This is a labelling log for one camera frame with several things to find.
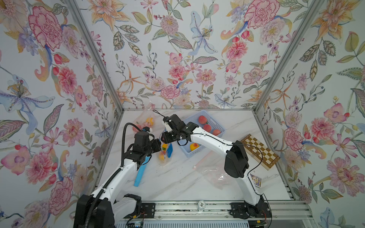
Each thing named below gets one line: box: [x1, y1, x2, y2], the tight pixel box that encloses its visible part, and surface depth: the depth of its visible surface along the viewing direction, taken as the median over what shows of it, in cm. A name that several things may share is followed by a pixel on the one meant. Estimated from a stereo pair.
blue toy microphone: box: [134, 155, 151, 188], surface depth 87 cm
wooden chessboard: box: [241, 133, 281, 171], surface depth 95 cm
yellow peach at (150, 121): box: [145, 117, 154, 126], surface depth 106 cm
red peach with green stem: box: [203, 121, 212, 133], surface depth 107 cm
